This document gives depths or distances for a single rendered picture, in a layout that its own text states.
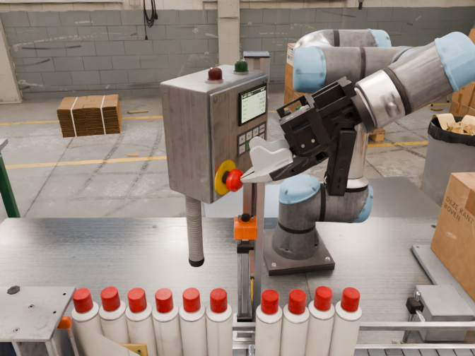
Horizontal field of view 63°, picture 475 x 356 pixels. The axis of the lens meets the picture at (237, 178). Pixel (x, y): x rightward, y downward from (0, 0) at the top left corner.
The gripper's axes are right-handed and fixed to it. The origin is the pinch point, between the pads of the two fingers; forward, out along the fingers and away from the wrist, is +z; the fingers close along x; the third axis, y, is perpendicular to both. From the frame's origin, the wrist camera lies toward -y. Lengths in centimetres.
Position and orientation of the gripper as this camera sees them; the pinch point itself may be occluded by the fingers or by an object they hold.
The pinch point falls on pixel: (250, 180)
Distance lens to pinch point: 62.0
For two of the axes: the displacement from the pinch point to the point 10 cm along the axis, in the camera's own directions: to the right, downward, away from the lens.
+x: 0.0, 4.6, -8.9
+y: -5.0, -7.7, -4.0
